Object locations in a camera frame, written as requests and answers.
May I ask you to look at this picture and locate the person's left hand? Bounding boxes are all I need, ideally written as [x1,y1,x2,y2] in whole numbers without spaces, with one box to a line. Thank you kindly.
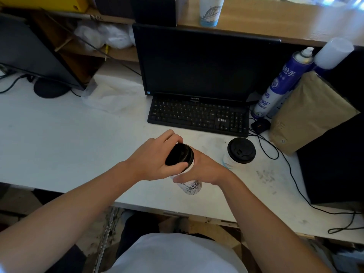
[125,129,189,182]

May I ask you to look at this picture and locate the person's right hand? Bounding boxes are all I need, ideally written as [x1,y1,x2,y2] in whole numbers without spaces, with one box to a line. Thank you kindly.
[172,146,237,187]

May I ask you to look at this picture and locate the white printed paper cup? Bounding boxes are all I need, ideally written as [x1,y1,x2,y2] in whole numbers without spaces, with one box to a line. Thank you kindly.
[170,160,202,196]

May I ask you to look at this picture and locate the black plastic cup lid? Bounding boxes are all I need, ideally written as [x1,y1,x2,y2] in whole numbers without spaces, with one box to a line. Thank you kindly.
[165,143,195,172]
[227,137,257,164]

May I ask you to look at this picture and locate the person's right forearm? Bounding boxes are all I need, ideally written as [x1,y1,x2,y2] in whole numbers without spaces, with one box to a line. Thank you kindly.
[220,176,334,273]

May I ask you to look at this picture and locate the person's left forearm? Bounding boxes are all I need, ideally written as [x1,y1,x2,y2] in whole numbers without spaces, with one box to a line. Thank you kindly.
[0,160,141,273]

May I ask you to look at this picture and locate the black keyboard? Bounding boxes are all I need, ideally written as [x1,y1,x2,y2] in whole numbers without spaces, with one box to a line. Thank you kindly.
[147,95,250,138]

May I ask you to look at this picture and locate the white shirt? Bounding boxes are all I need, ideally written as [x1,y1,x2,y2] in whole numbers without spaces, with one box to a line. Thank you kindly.
[105,233,248,273]

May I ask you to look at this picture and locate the black computer monitor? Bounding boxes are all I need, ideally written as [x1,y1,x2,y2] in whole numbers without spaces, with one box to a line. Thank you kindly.
[132,23,282,104]

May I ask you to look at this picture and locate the black computer mouse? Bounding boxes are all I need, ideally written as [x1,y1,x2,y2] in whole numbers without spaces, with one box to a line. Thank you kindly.
[250,118,271,135]

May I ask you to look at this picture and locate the crumpled white plastic bags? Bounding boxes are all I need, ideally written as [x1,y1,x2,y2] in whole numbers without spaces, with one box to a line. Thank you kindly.
[73,20,136,52]

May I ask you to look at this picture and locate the blue and white spray can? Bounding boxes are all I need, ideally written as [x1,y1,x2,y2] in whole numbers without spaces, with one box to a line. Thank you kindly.
[251,47,315,120]

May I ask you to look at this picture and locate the paper cup with bridge print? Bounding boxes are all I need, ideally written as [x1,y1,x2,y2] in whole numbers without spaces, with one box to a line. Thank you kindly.
[199,0,226,27]

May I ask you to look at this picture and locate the brown paper bag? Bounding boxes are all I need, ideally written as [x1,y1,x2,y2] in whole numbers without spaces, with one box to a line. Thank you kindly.
[268,71,360,156]

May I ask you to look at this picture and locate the black computer case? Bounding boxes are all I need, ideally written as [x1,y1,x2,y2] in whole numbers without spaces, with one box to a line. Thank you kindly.
[296,48,364,205]

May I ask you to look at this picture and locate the wooden shelf unit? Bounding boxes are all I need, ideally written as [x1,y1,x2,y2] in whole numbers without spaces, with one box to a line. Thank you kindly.
[30,0,364,83]

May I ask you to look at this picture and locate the black monitor with round stand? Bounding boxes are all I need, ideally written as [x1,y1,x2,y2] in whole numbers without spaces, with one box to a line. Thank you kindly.
[0,13,86,99]

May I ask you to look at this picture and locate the yellow box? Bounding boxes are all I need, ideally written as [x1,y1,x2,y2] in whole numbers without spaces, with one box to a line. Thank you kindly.
[0,0,89,13]

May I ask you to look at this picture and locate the spray can with white cap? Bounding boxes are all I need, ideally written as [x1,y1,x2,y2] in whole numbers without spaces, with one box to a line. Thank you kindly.
[267,37,355,119]

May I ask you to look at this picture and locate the black mouse cable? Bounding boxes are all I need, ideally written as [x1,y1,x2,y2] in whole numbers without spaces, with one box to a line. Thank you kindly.
[249,118,364,235]

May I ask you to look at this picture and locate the black monitor cable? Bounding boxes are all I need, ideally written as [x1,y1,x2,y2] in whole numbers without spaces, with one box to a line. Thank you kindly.
[0,73,35,95]

